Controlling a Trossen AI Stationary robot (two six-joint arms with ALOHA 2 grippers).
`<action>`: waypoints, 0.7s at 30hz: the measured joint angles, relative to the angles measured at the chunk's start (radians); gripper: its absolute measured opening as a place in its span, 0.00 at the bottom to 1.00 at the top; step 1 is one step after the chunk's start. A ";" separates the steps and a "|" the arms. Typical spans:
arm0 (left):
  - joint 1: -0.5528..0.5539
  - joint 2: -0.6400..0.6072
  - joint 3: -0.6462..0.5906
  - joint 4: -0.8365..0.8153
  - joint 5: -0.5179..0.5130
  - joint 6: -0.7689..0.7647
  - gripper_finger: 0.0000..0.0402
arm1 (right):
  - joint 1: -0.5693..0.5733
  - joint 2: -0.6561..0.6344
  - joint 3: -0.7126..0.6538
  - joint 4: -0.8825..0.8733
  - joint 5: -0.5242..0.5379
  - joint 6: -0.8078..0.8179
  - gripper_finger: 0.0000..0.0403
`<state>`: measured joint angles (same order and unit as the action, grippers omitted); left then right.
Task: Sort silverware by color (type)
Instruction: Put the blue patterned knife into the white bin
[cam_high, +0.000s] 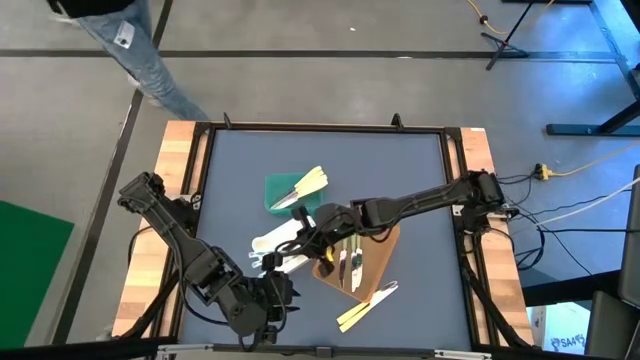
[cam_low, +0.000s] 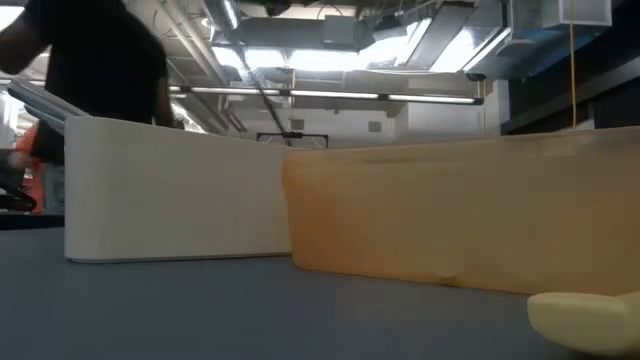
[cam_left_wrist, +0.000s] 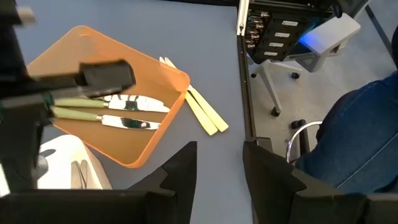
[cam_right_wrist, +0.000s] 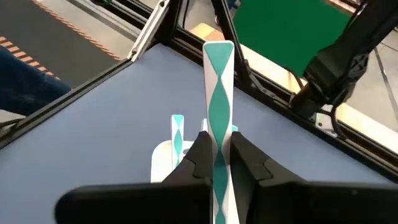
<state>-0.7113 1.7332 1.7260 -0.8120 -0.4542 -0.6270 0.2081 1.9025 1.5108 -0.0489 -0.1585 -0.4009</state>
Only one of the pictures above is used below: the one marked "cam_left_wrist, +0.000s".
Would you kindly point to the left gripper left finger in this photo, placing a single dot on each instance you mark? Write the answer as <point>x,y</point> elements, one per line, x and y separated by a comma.
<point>174,193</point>

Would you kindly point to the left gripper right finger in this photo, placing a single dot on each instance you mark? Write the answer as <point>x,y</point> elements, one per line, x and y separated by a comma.
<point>273,193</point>

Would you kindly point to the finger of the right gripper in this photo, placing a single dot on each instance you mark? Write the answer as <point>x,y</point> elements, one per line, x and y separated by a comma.
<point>62,97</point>
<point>109,77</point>

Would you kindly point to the orange translucent plastic tray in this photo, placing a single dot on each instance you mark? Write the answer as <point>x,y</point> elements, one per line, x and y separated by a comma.
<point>149,81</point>

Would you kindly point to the white plastic bin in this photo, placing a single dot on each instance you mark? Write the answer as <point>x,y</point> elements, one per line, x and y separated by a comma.
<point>62,155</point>

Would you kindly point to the person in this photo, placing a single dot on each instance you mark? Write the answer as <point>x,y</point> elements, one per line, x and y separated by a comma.
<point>357,140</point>

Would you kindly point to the black connector panel box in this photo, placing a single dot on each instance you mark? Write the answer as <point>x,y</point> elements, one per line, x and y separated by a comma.
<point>298,40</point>

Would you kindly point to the light grey wheeled chair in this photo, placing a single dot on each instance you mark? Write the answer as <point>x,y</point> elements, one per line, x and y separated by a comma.
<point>329,34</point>

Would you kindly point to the silver aluminium rail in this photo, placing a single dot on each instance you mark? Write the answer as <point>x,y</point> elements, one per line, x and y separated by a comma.
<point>242,18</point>

